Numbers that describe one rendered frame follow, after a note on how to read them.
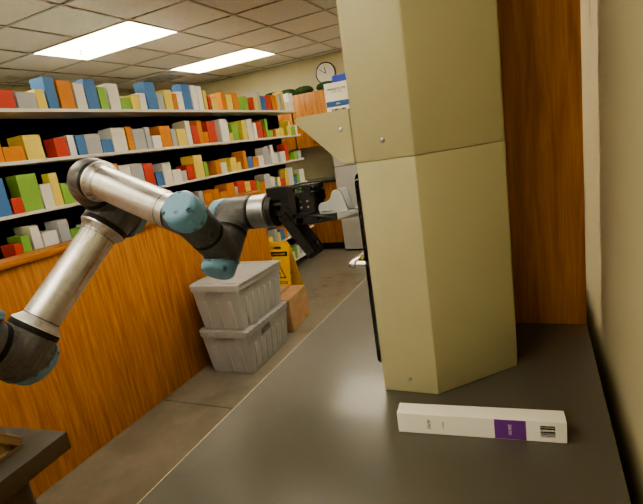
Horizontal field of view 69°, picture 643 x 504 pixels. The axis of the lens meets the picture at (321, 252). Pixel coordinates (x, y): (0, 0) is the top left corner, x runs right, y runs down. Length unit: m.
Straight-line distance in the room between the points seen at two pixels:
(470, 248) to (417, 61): 0.36
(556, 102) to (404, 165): 0.46
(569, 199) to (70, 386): 2.47
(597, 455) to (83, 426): 2.55
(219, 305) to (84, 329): 0.85
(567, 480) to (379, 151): 0.59
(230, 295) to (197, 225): 2.23
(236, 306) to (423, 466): 2.44
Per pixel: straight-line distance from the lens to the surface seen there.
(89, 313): 2.88
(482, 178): 0.94
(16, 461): 1.17
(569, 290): 1.28
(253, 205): 1.01
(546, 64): 1.21
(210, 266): 0.99
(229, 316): 3.22
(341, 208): 0.94
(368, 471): 0.82
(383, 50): 0.87
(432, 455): 0.85
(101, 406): 3.01
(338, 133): 0.90
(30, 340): 1.23
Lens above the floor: 1.45
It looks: 13 degrees down
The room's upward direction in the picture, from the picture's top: 9 degrees counter-clockwise
